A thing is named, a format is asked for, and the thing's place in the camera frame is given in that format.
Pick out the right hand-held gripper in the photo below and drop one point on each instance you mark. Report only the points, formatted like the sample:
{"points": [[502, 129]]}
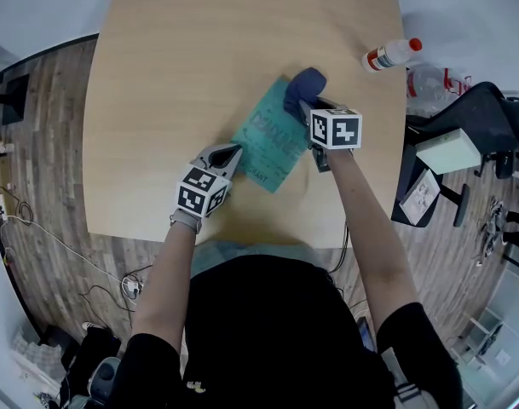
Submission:
{"points": [[340, 128]]}

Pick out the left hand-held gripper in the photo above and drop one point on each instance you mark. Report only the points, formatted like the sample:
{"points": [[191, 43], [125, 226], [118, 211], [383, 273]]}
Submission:
{"points": [[195, 194]]}

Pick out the dark blue cloth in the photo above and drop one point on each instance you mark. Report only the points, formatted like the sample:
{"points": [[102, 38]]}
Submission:
{"points": [[306, 85]]}

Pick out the teal book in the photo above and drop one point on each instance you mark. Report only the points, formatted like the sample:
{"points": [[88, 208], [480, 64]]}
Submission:
{"points": [[267, 143]]}

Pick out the person's right forearm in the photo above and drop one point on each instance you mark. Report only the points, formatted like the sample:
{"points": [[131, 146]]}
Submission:
{"points": [[370, 237]]}

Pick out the person's left forearm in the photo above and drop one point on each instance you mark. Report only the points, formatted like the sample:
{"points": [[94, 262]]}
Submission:
{"points": [[165, 283]]}

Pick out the clear bottle with red cap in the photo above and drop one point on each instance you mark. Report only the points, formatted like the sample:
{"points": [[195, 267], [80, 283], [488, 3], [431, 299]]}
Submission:
{"points": [[387, 55]]}

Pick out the person's grey trousers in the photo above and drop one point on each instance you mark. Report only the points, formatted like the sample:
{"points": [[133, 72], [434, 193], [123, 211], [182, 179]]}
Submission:
{"points": [[242, 251]]}

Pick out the large clear water jug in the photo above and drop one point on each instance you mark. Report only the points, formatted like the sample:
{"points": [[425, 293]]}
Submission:
{"points": [[429, 85]]}

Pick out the grey booklet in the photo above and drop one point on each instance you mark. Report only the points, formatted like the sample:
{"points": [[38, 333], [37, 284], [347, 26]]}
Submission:
{"points": [[420, 196]]}

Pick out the pale green box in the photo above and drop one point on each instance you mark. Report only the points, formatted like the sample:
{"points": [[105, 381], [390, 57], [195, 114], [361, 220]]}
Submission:
{"points": [[448, 151]]}

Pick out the white plug adapter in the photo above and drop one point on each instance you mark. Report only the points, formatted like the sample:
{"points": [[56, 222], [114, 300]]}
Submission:
{"points": [[133, 288]]}

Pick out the black mesh office chair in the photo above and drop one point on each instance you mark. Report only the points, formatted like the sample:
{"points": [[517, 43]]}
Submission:
{"points": [[476, 117]]}

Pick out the person's black shirt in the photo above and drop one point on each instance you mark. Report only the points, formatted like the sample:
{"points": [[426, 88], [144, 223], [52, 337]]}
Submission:
{"points": [[276, 339]]}

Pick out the black monitor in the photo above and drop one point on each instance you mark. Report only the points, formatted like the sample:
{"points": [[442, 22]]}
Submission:
{"points": [[12, 98]]}

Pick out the white power strip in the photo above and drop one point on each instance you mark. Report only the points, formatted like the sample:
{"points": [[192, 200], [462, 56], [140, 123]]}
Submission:
{"points": [[1, 207]]}

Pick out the black grey equipment pile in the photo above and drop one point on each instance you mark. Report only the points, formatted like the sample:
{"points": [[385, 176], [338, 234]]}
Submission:
{"points": [[84, 364]]}

